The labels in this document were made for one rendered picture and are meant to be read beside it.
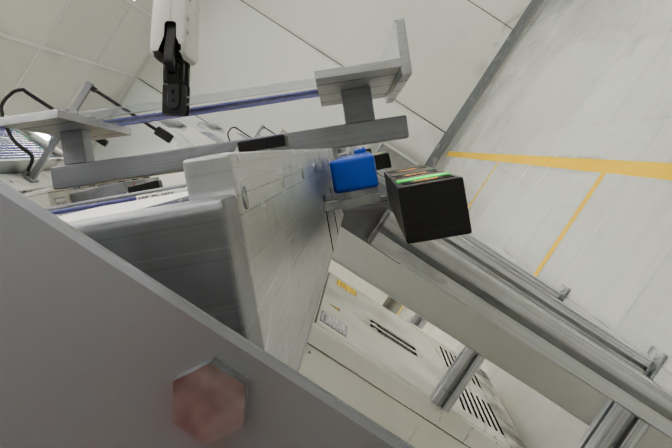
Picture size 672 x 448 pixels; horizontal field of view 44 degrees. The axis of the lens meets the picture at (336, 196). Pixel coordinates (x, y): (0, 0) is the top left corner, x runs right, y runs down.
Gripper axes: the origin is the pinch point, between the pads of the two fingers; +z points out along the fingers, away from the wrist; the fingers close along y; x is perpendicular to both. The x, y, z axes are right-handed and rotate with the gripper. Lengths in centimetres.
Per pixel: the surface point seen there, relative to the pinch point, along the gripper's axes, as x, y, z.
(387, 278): 29.2, 3.1, 23.1
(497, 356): 44, 3, 33
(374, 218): 26.5, 21.0, 14.5
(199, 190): 19, 93, 11
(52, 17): -180, -466, -99
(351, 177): 23, 58, 10
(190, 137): -74, -417, -16
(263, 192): 20, 88, 11
